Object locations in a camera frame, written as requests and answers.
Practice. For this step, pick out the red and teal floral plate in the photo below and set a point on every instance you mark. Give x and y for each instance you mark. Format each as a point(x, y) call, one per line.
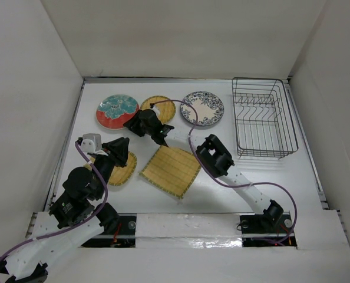
point(115, 110)

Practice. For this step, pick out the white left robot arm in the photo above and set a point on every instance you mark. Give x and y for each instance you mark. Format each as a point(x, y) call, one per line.
point(79, 214)

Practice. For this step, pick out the grey wire dish rack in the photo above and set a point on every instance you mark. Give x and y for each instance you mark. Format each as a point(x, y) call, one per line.
point(263, 119)

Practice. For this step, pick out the square bamboo mat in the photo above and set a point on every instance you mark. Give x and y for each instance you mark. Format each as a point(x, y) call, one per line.
point(171, 169)

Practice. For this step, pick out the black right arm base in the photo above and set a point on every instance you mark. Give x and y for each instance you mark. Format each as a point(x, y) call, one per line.
point(254, 235)

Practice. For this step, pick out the blue and white floral plate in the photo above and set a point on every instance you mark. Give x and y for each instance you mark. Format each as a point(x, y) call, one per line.
point(203, 106)

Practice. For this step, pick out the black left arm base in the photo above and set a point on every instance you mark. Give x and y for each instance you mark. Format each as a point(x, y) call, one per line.
point(123, 236)

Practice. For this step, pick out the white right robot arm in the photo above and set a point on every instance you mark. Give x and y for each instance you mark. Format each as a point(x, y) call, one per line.
point(214, 158)

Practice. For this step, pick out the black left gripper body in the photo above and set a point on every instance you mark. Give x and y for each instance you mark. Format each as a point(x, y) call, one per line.
point(105, 165)

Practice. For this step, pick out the rounded bamboo tray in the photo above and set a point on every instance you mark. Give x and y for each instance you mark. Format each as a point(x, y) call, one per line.
point(119, 175)

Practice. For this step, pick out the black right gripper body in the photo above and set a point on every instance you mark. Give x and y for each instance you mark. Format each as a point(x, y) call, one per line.
point(138, 127)

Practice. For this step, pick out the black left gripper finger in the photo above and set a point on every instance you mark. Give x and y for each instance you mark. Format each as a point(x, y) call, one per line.
point(120, 162)
point(117, 149)

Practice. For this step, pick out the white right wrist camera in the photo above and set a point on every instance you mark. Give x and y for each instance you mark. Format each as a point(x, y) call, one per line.
point(154, 108)

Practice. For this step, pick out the round bamboo tray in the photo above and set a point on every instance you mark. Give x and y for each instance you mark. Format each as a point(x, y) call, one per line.
point(167, 108)

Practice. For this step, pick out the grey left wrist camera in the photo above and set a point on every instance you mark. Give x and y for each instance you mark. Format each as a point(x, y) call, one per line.
point(90, 143)

